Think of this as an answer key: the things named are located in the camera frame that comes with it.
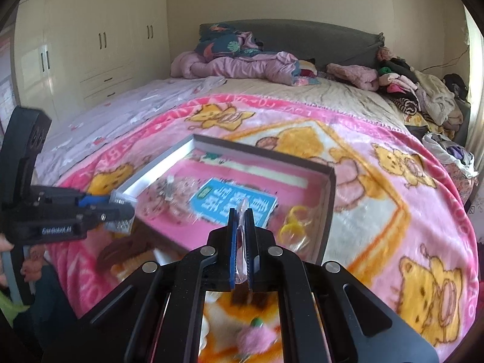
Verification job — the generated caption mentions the grey headboard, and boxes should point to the grey headboard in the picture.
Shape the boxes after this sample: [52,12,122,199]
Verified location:
[198,20,386,73]

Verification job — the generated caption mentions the pink fluffy garment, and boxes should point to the pink fluffy garment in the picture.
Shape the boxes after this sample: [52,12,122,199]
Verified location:
[326,62,379,91]

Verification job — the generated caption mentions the dark floral pillow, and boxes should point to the dark floral pillow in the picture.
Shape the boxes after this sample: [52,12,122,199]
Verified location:
[195,23,265,60]

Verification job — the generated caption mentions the pink printed bear blanket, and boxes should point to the pink printed bear blanket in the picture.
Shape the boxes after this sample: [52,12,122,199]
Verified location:
[45,94,480,363]

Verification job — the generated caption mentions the clothes heap with white bag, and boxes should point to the clothes heap with white bag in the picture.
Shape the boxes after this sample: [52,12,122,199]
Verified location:
[421,132,479,205]

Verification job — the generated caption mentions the pile of clothes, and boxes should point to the pile of clothes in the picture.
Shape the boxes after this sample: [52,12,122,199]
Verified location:
[376,47,472,129]

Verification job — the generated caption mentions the dusky brown hair claw clip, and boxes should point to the dusky brown hair claw clip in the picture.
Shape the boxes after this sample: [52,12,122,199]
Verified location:
[96,234,152,270]

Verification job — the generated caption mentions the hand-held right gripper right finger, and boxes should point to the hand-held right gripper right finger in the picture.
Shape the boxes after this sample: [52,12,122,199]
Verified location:
[242,209,439,363]

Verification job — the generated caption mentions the lilac bed sheet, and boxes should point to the lilac bed sheet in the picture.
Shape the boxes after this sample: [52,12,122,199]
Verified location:
[34,76,227,168]

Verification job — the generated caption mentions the person's left hand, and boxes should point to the person's left hand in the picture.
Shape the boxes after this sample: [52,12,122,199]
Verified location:
[0,234,43,288]

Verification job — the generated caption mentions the pink quilt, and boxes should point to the pink quilt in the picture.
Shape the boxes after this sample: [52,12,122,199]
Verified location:
[170,32,323,86]

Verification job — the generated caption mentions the sheer sequined hair bow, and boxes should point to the sheer sequined hair bow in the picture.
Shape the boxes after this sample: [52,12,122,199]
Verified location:
[140,176,205,222]

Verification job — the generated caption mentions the clear packet with hair comb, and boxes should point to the clear packet with hair comb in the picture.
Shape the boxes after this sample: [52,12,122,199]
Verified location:
[105,192,137,234]

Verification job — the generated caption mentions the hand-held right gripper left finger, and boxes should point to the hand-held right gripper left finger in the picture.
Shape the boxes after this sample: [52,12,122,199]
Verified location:
[41,210,243,363]

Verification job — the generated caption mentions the pink fluffy hair tie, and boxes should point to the pink fluffy hair tie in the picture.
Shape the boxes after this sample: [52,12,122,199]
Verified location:
[236,318,279,354]

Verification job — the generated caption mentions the clear plastic bag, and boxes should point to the clear plastic bag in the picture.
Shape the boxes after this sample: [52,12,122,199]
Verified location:
[232,197,253,285]

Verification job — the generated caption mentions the yellow hair ring in bag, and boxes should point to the yellow hair ring in bag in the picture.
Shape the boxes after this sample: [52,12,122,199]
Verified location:
[280,204,323,251]

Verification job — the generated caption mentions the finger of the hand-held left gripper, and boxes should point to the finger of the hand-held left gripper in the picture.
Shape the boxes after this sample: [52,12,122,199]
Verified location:
[76,207,136,234]
[32,185,114,209]

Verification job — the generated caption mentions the blue printed card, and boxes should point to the blue printed card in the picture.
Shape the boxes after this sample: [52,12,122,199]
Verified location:
[189,178,278,231]

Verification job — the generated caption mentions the beige bedspread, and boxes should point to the beige bedspread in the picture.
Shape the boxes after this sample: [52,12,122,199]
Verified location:
[210,77,413,137]

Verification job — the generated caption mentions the beige curtain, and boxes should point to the beige curtain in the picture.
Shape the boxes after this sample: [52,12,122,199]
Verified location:
[463,4,484,152]

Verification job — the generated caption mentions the cream wardrobe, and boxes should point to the cream wardrobe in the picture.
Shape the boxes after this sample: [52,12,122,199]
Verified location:
[13,0,172,122]

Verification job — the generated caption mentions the shallow pink-lined cardboard box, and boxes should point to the shallow pink-lined cardboard box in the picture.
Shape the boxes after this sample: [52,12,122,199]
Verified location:
[113,133,337,265]

